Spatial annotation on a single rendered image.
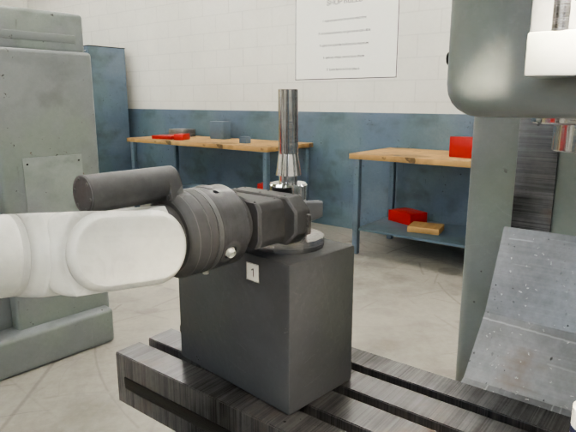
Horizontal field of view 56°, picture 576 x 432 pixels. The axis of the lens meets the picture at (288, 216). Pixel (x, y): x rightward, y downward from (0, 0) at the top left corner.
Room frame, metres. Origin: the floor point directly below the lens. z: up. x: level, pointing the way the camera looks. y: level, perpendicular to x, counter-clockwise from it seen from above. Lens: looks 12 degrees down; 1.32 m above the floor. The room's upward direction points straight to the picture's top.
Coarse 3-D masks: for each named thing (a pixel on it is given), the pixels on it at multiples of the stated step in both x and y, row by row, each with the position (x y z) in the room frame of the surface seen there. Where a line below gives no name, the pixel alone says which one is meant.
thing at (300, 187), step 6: (270, 186) 0.64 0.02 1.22; (276, 186) 0.63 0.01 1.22; (282, 186) 0.63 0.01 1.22; (288, 186) 0.63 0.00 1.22; (294, 186) 0.63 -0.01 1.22; (300, 186) 0.63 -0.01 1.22; (306, 186) 0.64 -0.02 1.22; (288, 192) 0.63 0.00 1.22; (294, 192) 0.63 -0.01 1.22; (300, 192) 0.63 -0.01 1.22
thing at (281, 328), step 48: (192, 288) 0.70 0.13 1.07; (240, 288) 0.62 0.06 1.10; (288, 288) 0.57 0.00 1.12; (336, 288) 0.63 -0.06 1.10; (192, 336) 0.70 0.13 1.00; (240, 336) 0.63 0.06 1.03; (288, 336) 0.57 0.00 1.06; (336, 336) 0.63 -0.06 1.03; (240, 384) 0.63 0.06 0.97; (288, 384) 0.57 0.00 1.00; (336, 384) 0.63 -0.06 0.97
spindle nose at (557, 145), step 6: (558, 126) 0.48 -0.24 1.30; (564, 126) 0.47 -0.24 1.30; (570, 126) 0.46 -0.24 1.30; (558, 132) 0.47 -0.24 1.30; (564, 132) 0.47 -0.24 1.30; (570, 132) 0.46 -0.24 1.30; (552, 138) 0.49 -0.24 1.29; (558, 138) 0.47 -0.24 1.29; (564, 138) 0.47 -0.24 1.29; (570, 138) 0.46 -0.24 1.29; (552, 144) 0.48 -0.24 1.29; (558, 144) 0.47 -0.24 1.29; (564, 144) 0.47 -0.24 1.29; (570, 144) 0.46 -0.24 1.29; (558, 150) 0.47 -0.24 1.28; (564, 150) 0.47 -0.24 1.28; (570, 150) 0.46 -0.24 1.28
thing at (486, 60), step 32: (480, 0) 0.45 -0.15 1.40; (512, 0) 0.43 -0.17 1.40; (480, 32) 0.45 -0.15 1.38; (512, 32) 0.43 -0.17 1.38; (448, 64) 0.48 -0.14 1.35; (480, 64) 0.45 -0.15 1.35; (512, 64) 0.43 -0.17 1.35; (480, 96) 0.45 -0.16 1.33; (512, 96) 0.43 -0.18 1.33; (544, 96) 0.42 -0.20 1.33
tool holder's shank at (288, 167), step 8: (280, 96) 0.64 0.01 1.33; (288, 96) 0.64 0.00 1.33; (296, 96) 0.65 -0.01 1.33; (280, 104) 0.64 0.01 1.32; (288, 104) 0.64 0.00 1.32; (296, 104) 0.65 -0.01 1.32; (280, 112) 0.64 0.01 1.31; (288, 112) 0.64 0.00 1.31; (296, 112) 0.65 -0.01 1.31; (280, 120) 0.64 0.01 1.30; (288, 120) 0.64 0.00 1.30; (296, 120) 0.65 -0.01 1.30; (280, 128) 0.64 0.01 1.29; (288, 128) 0.64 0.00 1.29; (296, 128) 0.65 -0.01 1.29; (280, 136) 0.64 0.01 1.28; (288, 136) 0.64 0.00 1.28; (296, 136) 0.65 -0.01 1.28; (280, 144) 0.64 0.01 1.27; (288, 144) 0.64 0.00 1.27; (296, 144) 0.64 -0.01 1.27; (280, 152) 0.64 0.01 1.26; (288, 152) 0.64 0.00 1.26; (296, 152) 0.64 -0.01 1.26; (280, 160) 0.64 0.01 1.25; (288, 160) 0.64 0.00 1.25; (296, 160) 0.64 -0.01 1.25; (280, 168) 0.64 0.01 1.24; (288, 168) 0.64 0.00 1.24; (296, 168) 0.64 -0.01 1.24; (280, 176) 0.64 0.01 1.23; (288, 176) 0.64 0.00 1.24; (296, 176) 0.64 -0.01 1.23
